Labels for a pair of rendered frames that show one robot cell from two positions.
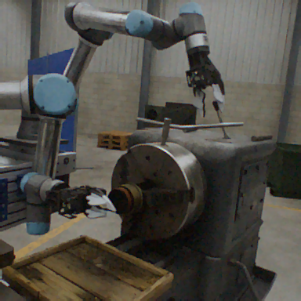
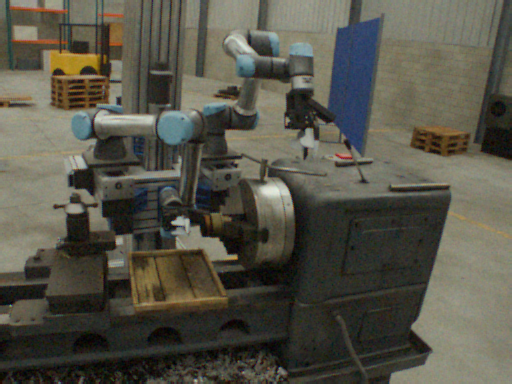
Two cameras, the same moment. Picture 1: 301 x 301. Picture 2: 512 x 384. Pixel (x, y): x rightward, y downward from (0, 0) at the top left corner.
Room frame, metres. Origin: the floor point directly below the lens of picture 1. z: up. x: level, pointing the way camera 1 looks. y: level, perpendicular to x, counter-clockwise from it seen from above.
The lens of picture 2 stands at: (-0.13, -0.80, 1.67)
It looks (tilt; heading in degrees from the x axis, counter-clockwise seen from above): 19 degrees down; 35
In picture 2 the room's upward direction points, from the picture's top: 5 degrees clockwise
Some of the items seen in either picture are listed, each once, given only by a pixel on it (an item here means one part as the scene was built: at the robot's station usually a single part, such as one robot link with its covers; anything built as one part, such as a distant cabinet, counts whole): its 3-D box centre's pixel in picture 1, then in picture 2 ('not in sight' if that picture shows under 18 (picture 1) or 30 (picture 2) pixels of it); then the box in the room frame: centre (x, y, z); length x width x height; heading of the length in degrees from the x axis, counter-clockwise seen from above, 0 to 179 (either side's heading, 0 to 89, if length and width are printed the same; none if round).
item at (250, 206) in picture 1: (202, 177); (352, 220); (1.35, -0.25, 1.06); 0.59 x 0.48 x 0.39; 145
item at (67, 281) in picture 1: (88, 276); (173, 278); (0.77, 0.13, 0.89); 0.36 x 0.30 x 0.04; 55
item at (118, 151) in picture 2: not in sight; (109, 144); (0.95, 0.74, 1.21); 0.15 x 0.15 x 0.10
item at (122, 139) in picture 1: (117, 139); (441, 140); (9.27, 0.98, 0.22); 1.25 x 0.86 x 0.44; 166
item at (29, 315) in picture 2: not in sight; (64, 281); (0.47, 0.35, 0.90); 0.47 x 0.30 x 0.06; 55
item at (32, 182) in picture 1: (39, 186); (169, 200); (0.94, 0.34, 1.07); 0.11 x 0.08 x 0.09; 55
